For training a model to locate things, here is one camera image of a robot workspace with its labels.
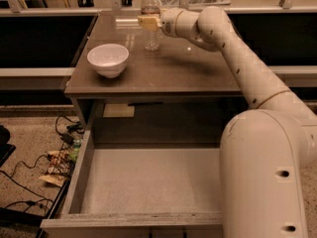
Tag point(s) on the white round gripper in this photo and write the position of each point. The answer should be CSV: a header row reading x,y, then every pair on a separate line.
x,y
168,21

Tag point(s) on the clear plastic water bottle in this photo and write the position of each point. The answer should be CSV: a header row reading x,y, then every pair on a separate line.
x,y
150,8

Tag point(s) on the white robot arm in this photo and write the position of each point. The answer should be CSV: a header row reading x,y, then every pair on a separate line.
x,y
262,149

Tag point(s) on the grey cabinet with glossy top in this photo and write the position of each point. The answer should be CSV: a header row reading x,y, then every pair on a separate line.
x,y
176,71

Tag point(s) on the green bottle on floor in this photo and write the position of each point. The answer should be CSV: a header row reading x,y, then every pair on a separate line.
x,y
73,154

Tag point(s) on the open grey top drawer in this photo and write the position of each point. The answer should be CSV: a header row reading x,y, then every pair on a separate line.
x,y
152,175

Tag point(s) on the white ceramic bowl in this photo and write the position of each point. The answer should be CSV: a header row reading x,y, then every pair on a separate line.
x,y
108,60

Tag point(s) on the black power adapter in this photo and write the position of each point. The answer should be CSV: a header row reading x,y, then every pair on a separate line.
x,y
67,138

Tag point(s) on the snack bag on floor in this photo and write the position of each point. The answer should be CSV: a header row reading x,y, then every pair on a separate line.
x,y
59,169

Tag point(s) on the black equipment at left edge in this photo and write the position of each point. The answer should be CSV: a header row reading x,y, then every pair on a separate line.
x,y
6,149

